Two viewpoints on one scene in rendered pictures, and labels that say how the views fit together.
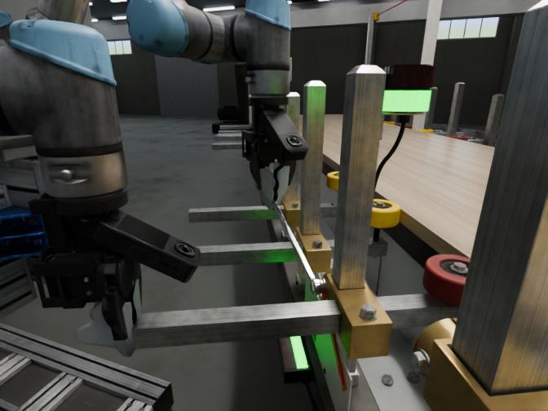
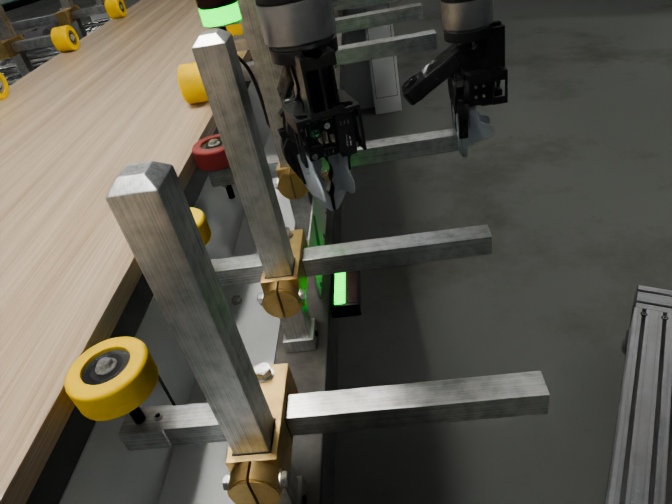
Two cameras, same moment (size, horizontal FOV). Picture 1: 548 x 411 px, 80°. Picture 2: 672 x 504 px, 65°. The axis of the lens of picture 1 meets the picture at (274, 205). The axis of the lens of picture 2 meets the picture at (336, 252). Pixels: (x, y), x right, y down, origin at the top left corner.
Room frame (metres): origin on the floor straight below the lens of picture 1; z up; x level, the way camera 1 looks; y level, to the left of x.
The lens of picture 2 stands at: (1.17, 0.14, 1.25)
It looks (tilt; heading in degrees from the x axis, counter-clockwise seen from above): 36 degrees down; 195
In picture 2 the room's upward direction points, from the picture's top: 12 degrees counter-clockwise
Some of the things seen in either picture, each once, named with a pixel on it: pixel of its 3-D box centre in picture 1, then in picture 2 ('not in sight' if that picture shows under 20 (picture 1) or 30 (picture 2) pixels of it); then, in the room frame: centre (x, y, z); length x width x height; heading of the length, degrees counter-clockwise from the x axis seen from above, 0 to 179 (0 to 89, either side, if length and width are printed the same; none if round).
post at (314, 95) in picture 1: (310, 203); (268, 229); (0.65, -0.08, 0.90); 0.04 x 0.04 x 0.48; 6
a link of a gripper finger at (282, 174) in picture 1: (275, 184); (319, 187); (0.63, 0.00, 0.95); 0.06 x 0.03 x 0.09; 26
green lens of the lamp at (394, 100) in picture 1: (402, 100); (221, 12); (0.41, -0.15, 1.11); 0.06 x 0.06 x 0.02
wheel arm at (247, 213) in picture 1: (269, 213); (326, 413); (0.85, 0.01, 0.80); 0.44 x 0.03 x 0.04; 96
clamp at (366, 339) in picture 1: (353, 306); (294, 168); (0.38, -0.11, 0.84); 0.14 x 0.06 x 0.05; 6
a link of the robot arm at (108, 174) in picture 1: (85, 174); (466, 12); (0.32, 0.19, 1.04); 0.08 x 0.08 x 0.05
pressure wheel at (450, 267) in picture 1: (452, 302); (222, 169); (0.38, -0.24, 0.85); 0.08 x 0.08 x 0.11
